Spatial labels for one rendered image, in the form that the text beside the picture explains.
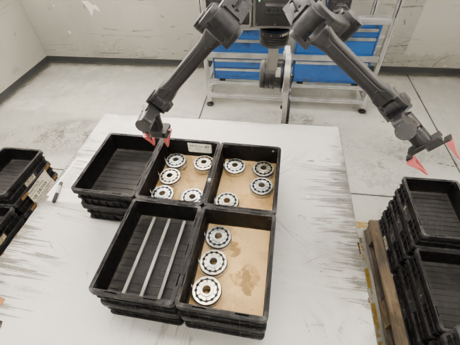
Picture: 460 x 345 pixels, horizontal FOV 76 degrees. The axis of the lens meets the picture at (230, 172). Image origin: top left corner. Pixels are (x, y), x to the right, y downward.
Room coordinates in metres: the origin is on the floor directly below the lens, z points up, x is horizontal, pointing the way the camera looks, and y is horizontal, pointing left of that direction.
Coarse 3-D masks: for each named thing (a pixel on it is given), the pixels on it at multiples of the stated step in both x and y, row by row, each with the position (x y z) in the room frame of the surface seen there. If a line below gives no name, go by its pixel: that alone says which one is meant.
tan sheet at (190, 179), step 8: (184, 168) 1.04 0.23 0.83; (192, 168) 1.04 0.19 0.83; (184, 176) 0.99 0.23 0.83; (192, 176) 0.99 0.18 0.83; (200, 176) 0.98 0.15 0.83; (160, 184) 0.94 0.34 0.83; (184, 184) 0.94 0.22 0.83; (192, 184) 0.93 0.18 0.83; (200, 184) 0.93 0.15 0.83; (176, 192) 0.89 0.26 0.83
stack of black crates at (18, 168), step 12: (0, 156) 1.51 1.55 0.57; (12, 156) 1.56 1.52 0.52; (24, 156) 1.54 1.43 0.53; (36, 156) 1.46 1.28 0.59; (0, 168) 1.45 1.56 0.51; (12, 168) 1.47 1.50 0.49; (24, 168) 1.35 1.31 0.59; (36, 168) 1.42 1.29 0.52; (48, 168) 1.49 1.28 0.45; (0, 180) 1.36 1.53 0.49; (12, 180) 1.35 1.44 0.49; (24, 180) 1.30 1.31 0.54; (36, 180) 1.36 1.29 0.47; (0, 192) 1.25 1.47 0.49; (12, 192) 1.19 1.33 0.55; (24, 192) 1.24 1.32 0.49; (0, 204) 1.15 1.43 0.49; (12, 204) 1.15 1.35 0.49; (24, 204) 1.20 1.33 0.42; (24, 216) 1.14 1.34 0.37
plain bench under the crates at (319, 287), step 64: (128, 128) 1.57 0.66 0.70; (192, 128) 1.54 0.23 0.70; (256, 128) 1.50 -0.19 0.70; (320, 128) 1.47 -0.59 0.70; (320, 192) 0.95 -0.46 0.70; (0, 256) 0.68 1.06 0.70; (64, 256) 0.66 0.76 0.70; (320, 256) 0.59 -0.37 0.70; (64, 320) 0.38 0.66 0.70; (128, 320) 0.37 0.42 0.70; (320, 320) 0.34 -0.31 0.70
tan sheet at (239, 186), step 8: (248, 168) 1.02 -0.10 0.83; (224, 176) 0.98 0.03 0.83; (240, 176) 0.97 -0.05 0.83; (248, 176) 0.97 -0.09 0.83; (224, 184) 0.92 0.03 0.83; (232, 184) 0.92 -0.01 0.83; (240, 184) 0.92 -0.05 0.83; (248, 184) 0.91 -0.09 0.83; (272, 184) 0.91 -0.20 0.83; (232, 192) 0.87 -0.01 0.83; (240, 192) 0.87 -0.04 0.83; (248, 192) 0.86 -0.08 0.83; (272, 192) 0.86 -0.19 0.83; (240, 200) 0.82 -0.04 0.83; (248, 200) 0.82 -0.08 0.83; (256, 200) 0.82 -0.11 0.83; (264, 200) 0.82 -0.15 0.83; (272, 200) 0.81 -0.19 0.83; (256, 208) 0.77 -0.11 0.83; (264, 208) 0.77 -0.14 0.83
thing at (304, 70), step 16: (368, 32) 2.62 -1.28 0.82; (352, 48) 2.63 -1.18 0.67; (368, 48) 2.61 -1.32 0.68; (304, 64) 2.70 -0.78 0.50; (320, 64) 2.66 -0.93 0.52; (336, 64) 2.64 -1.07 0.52; (368, 64) 2.59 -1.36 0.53; (304, 80) 2.70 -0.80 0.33; (320, 80) 2.67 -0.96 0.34; (336, 80) 2.65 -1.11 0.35; (352, 80) 2.62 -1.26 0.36
